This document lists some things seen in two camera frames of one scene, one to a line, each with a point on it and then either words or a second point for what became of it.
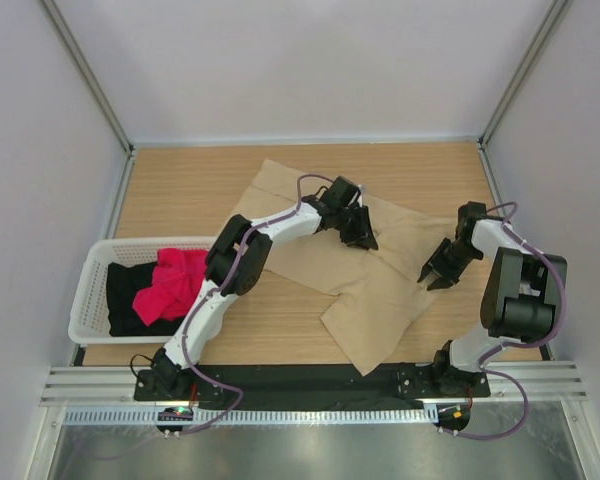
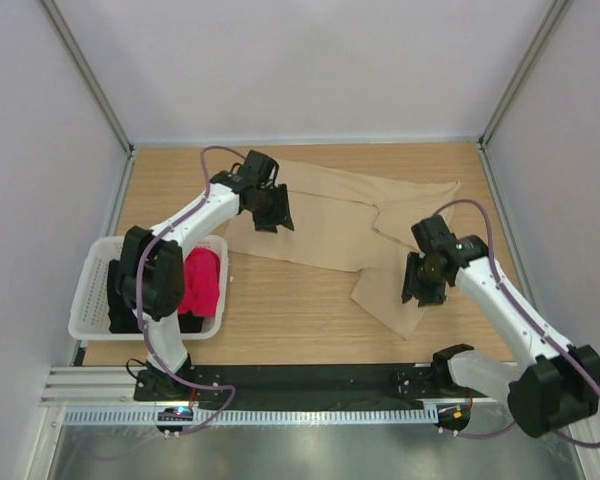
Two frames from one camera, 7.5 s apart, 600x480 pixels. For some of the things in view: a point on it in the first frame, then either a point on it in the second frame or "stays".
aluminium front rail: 538,383 stays
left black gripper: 363,236 -> 279,214
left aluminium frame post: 88,73 stays
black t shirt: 121,284 stays
